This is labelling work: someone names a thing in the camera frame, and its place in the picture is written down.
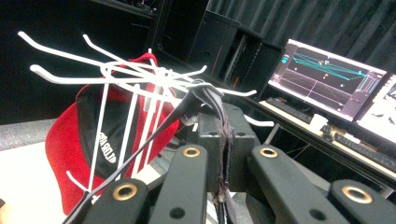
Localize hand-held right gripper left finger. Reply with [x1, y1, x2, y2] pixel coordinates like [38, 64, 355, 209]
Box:
[197, 111, 228, 200]

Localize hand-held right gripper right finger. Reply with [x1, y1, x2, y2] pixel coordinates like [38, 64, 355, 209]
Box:
[223, 103, 262, 193]

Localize white wire hook rack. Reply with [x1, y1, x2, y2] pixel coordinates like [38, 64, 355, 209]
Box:
[17, 30, 276, 201]

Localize black keyboard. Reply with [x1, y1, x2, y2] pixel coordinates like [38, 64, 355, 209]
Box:
[265, 96, 314, 124]
[333, 133, 396, 173]

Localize white cup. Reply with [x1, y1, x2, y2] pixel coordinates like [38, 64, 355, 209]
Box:
[307, 113, 330, 135]

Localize black cabinet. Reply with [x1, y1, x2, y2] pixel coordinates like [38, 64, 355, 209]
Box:
[151, 0, 285, 101]

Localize large computer monitor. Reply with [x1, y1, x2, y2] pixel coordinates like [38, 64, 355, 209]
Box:
[266, 38, 388, 122]

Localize wooden desk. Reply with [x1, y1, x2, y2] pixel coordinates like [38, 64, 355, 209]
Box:
[257, 99, 396, 189]

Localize dark curtain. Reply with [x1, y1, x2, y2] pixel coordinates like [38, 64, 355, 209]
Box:
[206, 0, 396, 76]

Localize computer monitor with white screen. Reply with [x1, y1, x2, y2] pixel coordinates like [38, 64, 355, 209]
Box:
[354, 73, 396, 146]

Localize red and black cap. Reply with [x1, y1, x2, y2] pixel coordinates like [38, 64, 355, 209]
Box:
[44, 52, 182, 217]

